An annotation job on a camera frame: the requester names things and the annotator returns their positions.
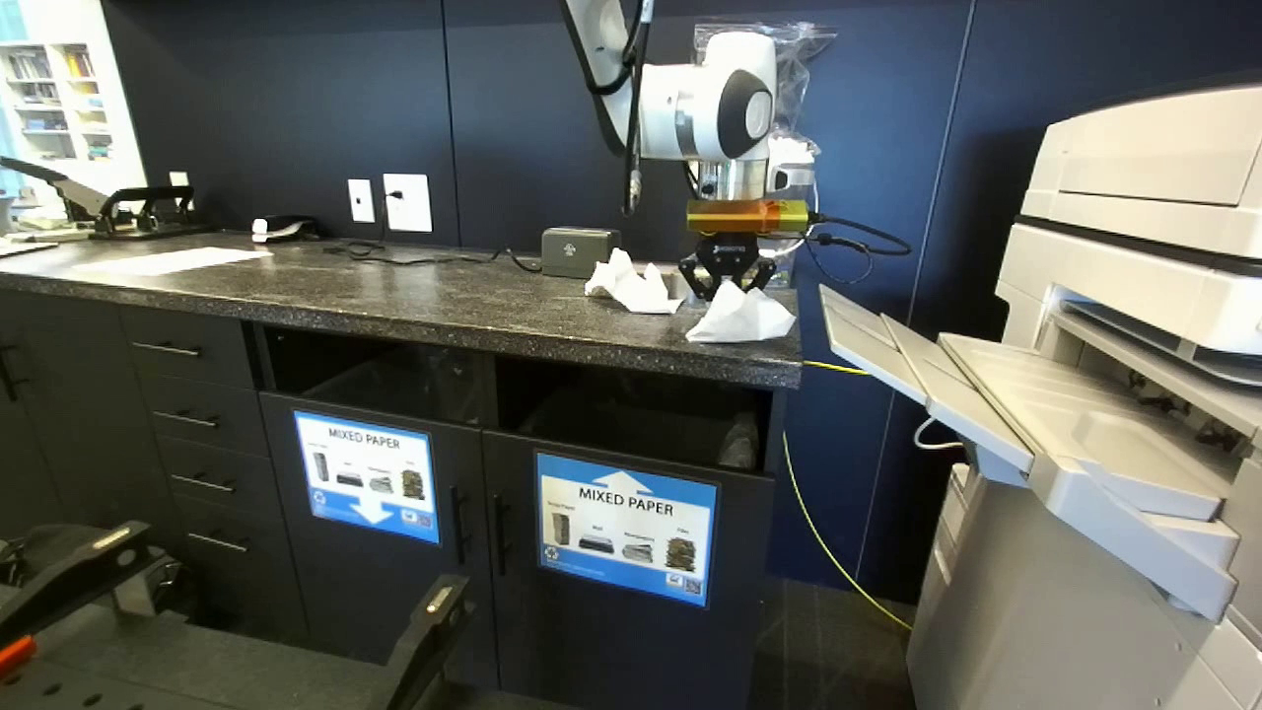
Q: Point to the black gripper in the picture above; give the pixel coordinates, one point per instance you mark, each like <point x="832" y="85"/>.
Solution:
<point x="729" y="245"/>

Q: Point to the clear plastic bucket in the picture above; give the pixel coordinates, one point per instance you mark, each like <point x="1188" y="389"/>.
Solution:
<point x="794" y="260"/>

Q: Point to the small grey power adapter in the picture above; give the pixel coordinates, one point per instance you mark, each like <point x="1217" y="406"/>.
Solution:
<point x="577" y="248"/>

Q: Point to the blue label with up arrow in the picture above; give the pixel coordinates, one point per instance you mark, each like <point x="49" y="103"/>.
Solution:
<point x="626" y="528"/>

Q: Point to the large white outlet plate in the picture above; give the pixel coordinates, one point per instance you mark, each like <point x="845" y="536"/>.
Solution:
<point x="407" y="202"/>

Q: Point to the blue label with down arrow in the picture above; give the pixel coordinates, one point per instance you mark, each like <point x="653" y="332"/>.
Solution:
<point x="365" y="473"/>

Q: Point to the large white office printer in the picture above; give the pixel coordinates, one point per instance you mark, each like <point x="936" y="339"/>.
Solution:
<point x="1116" y="527"/>

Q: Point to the black heavy-duty hole punch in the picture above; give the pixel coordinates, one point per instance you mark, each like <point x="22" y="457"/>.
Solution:
<point x="142" y="210"/>

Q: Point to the plain dark cabinet door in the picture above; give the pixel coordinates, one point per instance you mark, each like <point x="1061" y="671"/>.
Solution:
<point x="64" y="419"/>

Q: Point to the white bookshelf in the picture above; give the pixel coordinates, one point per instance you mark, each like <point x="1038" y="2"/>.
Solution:
<point x="64" y="92"/>

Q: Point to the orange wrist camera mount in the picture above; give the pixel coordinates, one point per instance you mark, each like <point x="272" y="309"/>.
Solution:
<point x="733" y="219"/>

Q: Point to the small white wall plate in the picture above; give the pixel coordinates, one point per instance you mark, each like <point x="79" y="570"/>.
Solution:
<point x="360" y="199"/>

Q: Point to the black cart frame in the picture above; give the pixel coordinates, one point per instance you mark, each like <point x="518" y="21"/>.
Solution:
<point x="79" y="572"/>

